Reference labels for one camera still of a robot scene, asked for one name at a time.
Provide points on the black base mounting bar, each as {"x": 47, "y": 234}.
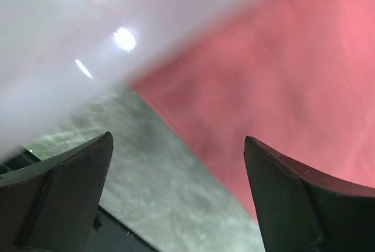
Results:
{"x": 107, "y": 234}

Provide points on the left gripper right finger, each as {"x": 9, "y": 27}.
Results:
{"x": 300, "y": 208}

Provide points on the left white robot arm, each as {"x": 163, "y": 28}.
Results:
{"x": 67, "y": 70}

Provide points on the salmon pink t-shirt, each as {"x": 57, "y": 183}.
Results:
{"x": 296, "y": 74}

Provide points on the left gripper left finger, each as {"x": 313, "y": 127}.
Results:
{"x": 51, "y": 205}

